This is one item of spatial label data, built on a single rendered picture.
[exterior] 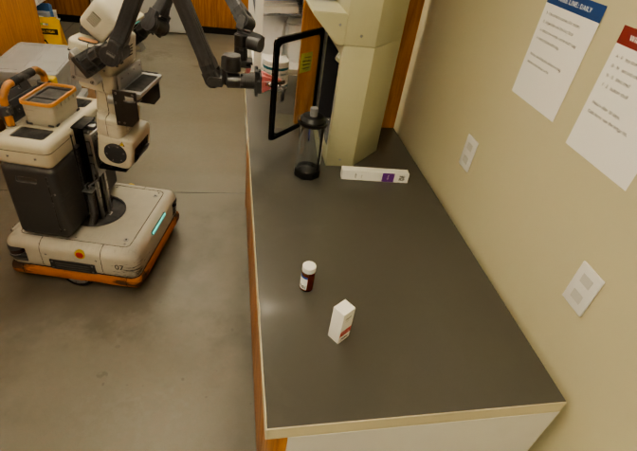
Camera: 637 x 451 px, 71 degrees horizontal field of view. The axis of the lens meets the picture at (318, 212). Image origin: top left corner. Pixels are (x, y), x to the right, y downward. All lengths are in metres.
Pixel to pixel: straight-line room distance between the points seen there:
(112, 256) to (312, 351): 1.50
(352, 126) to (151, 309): 1.40
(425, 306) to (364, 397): 0.34
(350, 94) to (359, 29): 0.22
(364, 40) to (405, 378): 1.07
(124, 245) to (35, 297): 0.53
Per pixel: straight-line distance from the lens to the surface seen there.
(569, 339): 1.27
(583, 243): 1.20
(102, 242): 2.46
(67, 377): 2.31
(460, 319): 1.29
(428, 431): 1.15
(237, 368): 2.20
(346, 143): 1.74
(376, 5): 1.59
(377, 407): 1.06
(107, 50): 1.88
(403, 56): 2.08
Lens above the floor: 1.83
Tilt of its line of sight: 36 degrees down
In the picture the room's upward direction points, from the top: 9 degrees clockwise
